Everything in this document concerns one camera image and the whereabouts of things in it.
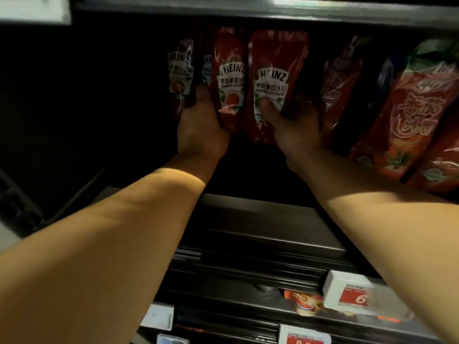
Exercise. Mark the dark red sauce pouch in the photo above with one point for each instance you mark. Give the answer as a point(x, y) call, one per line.
point(339, 85)

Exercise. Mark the blue sauce pouch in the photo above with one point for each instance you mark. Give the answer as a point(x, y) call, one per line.
point(385, 76)

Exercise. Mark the person's right hand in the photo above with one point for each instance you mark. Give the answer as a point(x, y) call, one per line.
point(299, 134)

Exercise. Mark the orange-red tomato sauce pouch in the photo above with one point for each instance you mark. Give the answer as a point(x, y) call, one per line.
point(439, 168)
point(412, 114)

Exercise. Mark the orange and white can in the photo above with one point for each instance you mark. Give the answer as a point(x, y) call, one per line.
point(304, 302)

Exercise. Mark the person's left forearm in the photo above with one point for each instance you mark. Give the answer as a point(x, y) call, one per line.
point(104, 247)

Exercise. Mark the person's right thumb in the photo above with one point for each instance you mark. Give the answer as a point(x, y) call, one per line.
point(269, 112)

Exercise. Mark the black metal shelf board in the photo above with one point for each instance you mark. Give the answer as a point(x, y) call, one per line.
point(265, 10)
point(261, 243)

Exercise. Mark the person's right forearm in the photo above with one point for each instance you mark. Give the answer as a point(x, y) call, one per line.
point(391, 232)

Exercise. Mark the person's left thumb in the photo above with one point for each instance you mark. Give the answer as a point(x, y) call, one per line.
point(203, 96)

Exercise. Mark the person's left hand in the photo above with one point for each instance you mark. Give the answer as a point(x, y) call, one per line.
point(200, 134)

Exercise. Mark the white and red price tag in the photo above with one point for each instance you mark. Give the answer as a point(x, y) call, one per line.
point(358, 295)
point(303, 336)

